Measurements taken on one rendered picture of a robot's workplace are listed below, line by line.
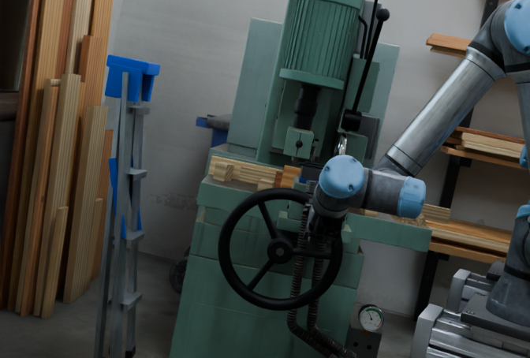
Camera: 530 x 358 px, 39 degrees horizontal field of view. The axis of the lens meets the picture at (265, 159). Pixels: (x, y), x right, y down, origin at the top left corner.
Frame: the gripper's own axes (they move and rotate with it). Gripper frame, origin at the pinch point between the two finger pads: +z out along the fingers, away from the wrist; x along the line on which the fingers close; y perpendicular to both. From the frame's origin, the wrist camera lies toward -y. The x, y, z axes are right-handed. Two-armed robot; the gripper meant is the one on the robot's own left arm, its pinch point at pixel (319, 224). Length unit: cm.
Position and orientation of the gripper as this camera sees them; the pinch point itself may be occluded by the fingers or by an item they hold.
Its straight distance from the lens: 168.8
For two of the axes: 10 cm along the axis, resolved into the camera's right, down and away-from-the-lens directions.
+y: -1.9, 8.9, -4.1
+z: -0.7, 4.0, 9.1
